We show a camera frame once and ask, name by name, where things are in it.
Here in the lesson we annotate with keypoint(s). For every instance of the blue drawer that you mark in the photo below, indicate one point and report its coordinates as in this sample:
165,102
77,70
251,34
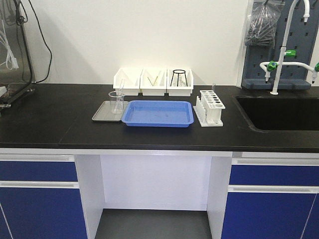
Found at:
38,171
274,175

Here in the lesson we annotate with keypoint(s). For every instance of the white test tube rack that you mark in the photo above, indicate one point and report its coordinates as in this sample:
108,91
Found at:
208,108

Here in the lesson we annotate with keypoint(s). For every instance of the left white storage bin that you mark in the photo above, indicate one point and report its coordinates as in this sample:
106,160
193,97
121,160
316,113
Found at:
131,78

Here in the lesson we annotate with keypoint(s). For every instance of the middle white storage bin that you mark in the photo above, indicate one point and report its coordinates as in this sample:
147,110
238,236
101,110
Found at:
159,89

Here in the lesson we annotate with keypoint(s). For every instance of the blue plastic tray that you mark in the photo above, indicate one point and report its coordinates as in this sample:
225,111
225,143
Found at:
158,113

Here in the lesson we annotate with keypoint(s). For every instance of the white storage bin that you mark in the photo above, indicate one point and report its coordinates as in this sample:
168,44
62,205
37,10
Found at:
159,89
131,78
180,91

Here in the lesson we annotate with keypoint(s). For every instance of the grey metal tray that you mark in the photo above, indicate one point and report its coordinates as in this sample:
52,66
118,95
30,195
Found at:
104,113

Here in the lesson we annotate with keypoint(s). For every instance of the lower right blue cabinet door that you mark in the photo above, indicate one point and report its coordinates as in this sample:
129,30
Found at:
271,216

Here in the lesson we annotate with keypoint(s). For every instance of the black sink basin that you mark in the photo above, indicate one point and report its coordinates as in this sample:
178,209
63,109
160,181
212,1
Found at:
279,114

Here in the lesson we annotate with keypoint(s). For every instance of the clear glass beaker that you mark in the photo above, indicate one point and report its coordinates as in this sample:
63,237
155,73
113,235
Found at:
112,98

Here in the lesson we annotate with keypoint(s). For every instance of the clear plastic bag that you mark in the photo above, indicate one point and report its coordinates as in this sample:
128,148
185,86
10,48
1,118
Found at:
263,22

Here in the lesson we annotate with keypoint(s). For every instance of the right white storage bin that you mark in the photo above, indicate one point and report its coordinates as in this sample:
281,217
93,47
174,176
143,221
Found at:
180,91

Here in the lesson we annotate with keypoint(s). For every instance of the white lab faucet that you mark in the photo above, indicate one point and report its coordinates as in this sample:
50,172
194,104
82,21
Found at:
268,67

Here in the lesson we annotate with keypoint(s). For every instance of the black metal stand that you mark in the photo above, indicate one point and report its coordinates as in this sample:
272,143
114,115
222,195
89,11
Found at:
16,73

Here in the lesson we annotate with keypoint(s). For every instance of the upper right blue drawer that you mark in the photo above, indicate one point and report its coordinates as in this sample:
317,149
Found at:
274,175

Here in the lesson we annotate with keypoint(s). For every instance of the lower left blue cabinet door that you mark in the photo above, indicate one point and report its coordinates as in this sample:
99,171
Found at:
41,213

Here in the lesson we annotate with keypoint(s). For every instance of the grey pegboard drying rack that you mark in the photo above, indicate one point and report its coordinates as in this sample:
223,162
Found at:
302,38

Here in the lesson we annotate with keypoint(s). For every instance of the upper left blue drawer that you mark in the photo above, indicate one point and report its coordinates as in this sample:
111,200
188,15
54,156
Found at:
38,171

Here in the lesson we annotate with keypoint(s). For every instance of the blue cabinet door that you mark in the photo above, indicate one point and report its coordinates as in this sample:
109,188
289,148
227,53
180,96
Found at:
271,216
41,213

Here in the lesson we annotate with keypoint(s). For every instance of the long clear test tube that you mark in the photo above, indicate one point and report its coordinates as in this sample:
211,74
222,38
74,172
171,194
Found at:
121,86

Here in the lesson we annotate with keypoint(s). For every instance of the black wire tripod stand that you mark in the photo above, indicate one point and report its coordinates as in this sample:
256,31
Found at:
179,78

